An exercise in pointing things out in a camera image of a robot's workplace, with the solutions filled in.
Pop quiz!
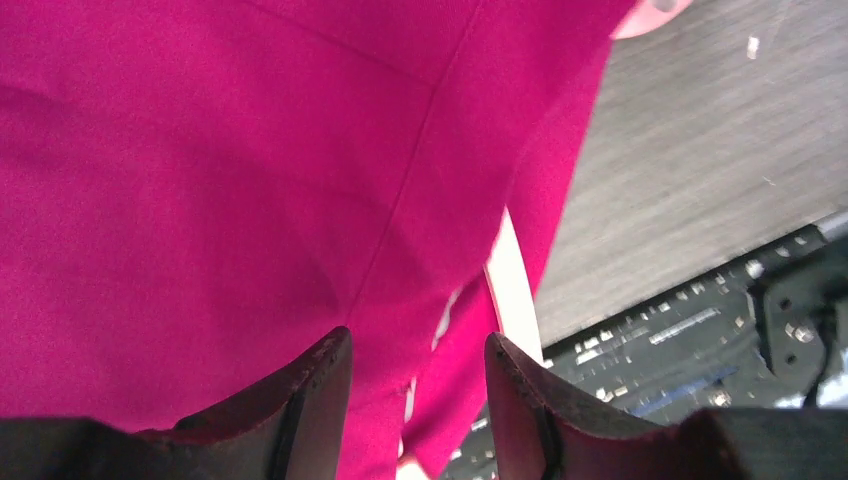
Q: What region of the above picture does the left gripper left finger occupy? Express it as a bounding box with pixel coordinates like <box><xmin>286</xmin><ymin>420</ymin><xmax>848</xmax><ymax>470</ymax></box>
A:
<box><xmin>135</xmin><ymin>327</ymin><xmax>353</xmax><ymax>479</ymax></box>

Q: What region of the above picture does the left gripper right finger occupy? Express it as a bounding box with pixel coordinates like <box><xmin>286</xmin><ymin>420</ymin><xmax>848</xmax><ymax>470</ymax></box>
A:
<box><xmin>484</xmin><ymin>334</ymin><xmax>689</xmax><ymax>479</ymax></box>

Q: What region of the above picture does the magenta skirt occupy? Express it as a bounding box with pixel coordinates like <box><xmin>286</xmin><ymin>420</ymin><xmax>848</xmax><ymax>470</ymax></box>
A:
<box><xmin>1</xmin><ymin>1</ymin><xmax>632</xmax><ymax>479</ymax></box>

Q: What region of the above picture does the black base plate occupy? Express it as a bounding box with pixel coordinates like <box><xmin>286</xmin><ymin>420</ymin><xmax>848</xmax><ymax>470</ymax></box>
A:
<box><xmin>445</xmin><ymin>215</ymin><xmax>847</xmax><ymax>479</ymax></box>

